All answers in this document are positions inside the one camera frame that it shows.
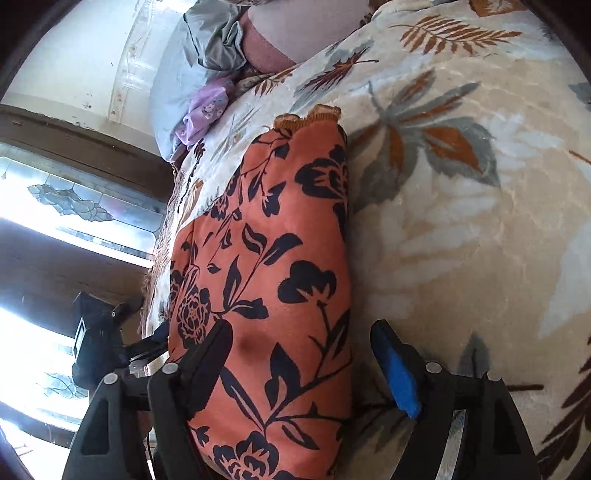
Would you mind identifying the pink bed sheet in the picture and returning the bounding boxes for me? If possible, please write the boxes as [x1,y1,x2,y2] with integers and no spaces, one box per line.
[245,0,384,75]

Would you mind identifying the orange black floral pants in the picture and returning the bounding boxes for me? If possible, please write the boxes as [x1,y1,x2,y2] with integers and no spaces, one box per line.
[168,105,356,480]

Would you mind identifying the purple printed cloth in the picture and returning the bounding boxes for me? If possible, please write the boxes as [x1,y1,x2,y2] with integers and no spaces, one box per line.
[174,78,232,146]

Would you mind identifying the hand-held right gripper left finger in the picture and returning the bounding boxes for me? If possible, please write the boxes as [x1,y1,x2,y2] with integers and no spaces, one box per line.
[62,319,234,480]

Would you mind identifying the grey-blue pillow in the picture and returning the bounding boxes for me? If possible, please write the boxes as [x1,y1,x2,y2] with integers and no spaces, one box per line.
[150,0,252,160]

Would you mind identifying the stained glass window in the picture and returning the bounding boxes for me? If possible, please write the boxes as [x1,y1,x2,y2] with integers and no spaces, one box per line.
[0,143,167,416]

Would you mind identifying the cream leaf print blanket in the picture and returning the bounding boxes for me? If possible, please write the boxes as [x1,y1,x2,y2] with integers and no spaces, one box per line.
[141,0,591,480]

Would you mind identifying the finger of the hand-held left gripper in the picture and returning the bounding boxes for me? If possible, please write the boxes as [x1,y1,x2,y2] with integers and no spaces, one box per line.
[126,320,171,367]

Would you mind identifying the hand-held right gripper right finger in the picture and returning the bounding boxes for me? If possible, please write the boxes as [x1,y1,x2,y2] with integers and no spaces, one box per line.
[370,319,541,480]

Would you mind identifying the brown wooden window frame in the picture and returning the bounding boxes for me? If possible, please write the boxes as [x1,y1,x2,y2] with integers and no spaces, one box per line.
[0,104,176,444]

